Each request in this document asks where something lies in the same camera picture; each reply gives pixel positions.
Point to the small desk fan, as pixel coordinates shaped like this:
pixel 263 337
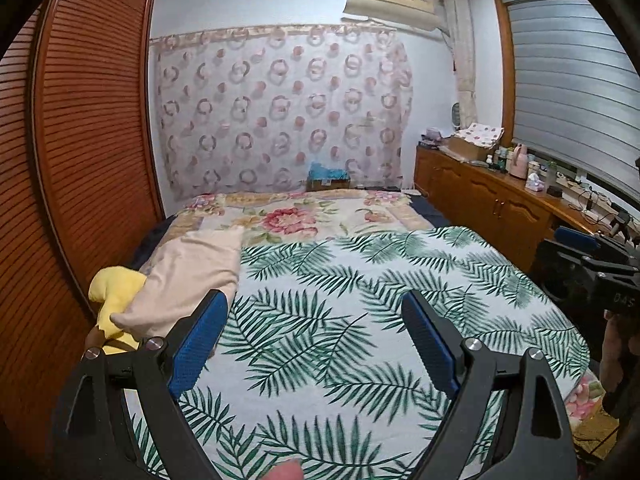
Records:
pixel 457 116

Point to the row of toiletry bottles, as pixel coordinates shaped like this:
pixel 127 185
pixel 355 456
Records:
pixel 502 159

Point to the leaf print blanket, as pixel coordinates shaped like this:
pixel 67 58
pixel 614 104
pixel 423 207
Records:
pixel 350 310

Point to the grey window blind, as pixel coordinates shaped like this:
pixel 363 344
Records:
pixel 570 90

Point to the wooden sideboard cabinet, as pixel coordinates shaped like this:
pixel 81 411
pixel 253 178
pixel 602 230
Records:
pixel 480 195

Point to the person's right hand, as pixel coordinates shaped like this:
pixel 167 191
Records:
pixel 612 360

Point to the yellow plush toy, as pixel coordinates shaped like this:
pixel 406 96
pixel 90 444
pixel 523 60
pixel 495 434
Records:
pixel 112 290

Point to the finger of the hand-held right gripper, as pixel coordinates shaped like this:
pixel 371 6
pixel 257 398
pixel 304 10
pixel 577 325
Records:
pixel 565 275
pixel 575 237

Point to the wooden louvered wardrobe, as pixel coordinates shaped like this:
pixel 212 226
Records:
pixel 90 110

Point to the small black box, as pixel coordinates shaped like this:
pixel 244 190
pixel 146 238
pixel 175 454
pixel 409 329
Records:
pixel 554 192

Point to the peach printed t-shirt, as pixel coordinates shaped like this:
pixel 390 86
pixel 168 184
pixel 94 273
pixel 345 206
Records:
pixel 195 270

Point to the clear bottle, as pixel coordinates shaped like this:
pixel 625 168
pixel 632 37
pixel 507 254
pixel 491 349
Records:
pixel 551 174

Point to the cream air conditioner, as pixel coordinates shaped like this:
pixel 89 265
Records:
pixel 390 2

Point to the low cardboard box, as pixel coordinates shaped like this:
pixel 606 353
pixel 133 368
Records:
pixel 327 185

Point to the person's left hand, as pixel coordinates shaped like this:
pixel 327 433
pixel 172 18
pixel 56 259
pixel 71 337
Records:
pixel 286 471

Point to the circle print wall cloth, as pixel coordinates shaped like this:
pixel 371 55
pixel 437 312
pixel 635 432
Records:
pixel 280 110

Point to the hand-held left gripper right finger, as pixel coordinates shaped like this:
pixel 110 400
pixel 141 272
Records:
pixel 432 345

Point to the tied beige curtain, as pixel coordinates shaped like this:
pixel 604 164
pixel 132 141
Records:
pixel 462 60

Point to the white pink tissue box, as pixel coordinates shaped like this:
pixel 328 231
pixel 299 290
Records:
pixel 534 182

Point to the pink storage pouch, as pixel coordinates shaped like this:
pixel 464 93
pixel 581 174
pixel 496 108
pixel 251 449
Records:
pixel 432 138

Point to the open cardboard box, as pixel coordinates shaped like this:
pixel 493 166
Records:
pixel 465 150

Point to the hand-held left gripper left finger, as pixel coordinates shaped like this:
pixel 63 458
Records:
pixel 192 355

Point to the floral blanket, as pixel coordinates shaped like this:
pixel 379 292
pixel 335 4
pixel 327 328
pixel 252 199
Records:
pixel 300 215
pixel 432 215

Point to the wooden window frame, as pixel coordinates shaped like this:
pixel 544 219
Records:
pixel 502 75

